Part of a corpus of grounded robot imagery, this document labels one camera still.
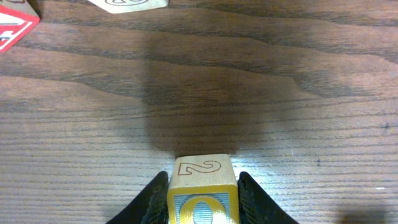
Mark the tilted red A block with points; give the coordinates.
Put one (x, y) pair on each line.
(18, 18)

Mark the yellow S block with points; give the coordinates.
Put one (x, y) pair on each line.
(123, 6)

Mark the yellow O block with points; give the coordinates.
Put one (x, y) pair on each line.
(203, 189)

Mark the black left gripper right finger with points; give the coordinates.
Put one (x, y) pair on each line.
(256, 206)

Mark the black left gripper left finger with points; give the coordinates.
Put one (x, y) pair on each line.
(149, 206)

